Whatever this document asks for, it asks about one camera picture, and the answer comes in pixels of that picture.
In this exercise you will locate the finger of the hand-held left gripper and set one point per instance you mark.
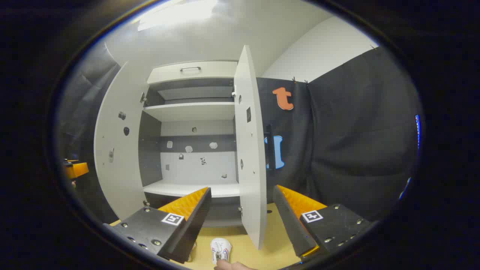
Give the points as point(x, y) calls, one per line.
point(78, 169)

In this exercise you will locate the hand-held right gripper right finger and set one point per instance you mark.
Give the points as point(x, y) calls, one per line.
point(292, 225)

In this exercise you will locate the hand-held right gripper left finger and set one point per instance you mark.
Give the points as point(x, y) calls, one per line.
point(195, 225)

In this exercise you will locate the white striped canvas shoe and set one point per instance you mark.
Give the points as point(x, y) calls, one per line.
point(221, 247)

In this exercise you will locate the white shoe cabinet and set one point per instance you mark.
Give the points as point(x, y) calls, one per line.
point(195, 110)

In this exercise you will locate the white cabinet door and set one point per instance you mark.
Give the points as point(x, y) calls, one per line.
point(120, 168)
point(251, 168)

